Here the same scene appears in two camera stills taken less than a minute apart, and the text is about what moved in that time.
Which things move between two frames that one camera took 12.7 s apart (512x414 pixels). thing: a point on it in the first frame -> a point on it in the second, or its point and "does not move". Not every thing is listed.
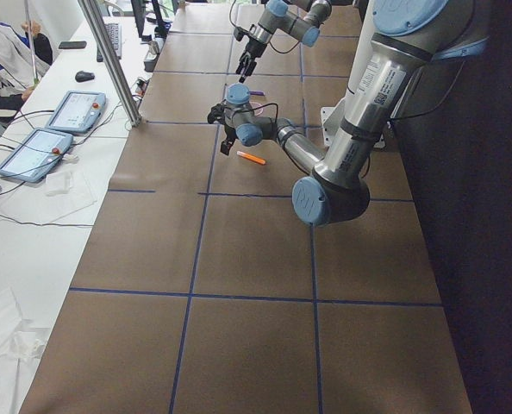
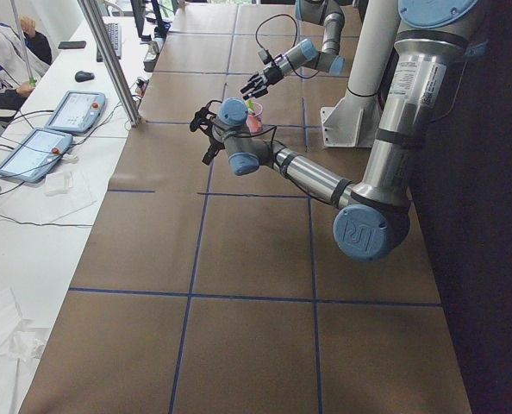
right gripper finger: x=249 y=71 -> x=255 y=94
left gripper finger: x=226 y=146 -> x=209 y=156
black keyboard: x=115 y=33 does not move
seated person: x=13 y=58 does not move
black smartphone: x=72 y=45 does not move
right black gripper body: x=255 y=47 -> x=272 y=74
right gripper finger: x=241 y=63 -> x=255 y=80
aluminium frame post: x=112 y=61 does not move
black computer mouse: x=82 y=76 does not move
